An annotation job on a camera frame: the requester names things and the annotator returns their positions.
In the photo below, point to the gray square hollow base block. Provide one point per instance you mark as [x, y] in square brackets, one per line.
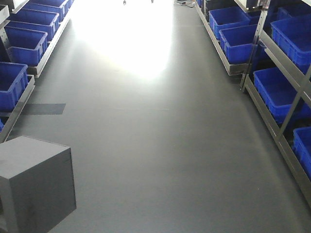
[37, 188]

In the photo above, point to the right steel shelf rack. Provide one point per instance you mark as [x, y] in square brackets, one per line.
[268, 43]

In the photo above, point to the left steel floor rack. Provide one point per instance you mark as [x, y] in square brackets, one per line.
[29, 33]

